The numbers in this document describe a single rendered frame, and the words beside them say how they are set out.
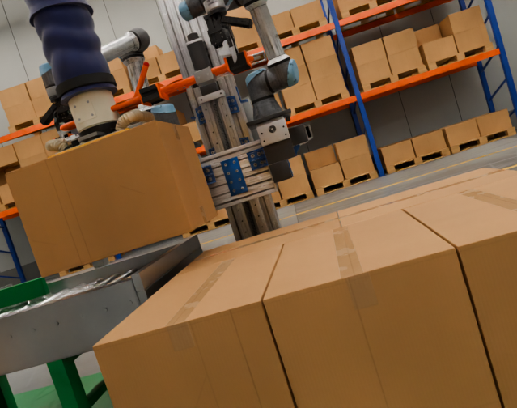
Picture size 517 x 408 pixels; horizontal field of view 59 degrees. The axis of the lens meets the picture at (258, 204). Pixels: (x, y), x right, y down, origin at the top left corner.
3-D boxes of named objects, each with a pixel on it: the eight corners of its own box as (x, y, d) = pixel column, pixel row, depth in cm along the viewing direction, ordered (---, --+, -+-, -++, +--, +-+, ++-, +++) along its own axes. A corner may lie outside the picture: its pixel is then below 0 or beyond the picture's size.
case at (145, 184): (41, 278, 168) (3, 173, 165) (95, 254, 207) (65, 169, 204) (192, 231, 158) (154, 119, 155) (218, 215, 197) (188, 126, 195)
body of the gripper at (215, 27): (217, 51, 174) (206, 20, 174) (238, 43, 173) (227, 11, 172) (211, 46, 167) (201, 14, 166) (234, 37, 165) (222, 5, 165)
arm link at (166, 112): (166, 128, 224) (157, 101, 223) (152, 135, 233) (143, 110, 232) (185, 125, 232) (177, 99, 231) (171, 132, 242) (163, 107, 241)
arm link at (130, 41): (163, 38, 233) (88, 74, 202) (151, 47, 241) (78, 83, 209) (149, 17, 229) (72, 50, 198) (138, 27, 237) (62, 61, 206)
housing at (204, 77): (196, 84, 169) (192, 73, 169) (201, 87, 176) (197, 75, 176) (214, 78, 168) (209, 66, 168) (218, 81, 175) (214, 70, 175)
